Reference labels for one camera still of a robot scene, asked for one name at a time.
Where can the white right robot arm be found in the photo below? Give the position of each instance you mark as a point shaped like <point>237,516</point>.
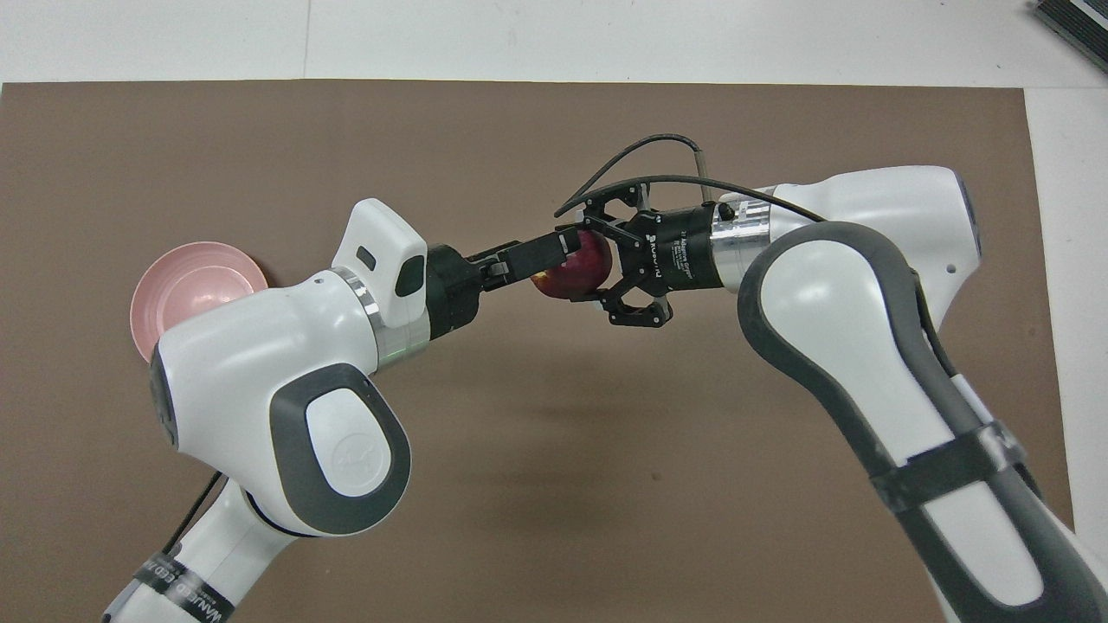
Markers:
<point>866,294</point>

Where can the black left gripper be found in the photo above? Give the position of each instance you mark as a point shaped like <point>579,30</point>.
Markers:
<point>450,290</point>

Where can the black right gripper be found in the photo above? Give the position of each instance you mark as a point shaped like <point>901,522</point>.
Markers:
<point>684,251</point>

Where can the dark ribbed device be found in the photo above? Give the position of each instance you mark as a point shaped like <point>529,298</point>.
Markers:
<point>1078,26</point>

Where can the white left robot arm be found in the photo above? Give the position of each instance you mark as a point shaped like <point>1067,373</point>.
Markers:
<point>234,346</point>

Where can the dark red apple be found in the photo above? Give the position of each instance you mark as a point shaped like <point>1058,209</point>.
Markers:
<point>584,272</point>

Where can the brown table mat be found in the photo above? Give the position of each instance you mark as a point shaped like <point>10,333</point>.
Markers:
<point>537,450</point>

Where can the pink plate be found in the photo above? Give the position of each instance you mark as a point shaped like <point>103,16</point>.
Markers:
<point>186,281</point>

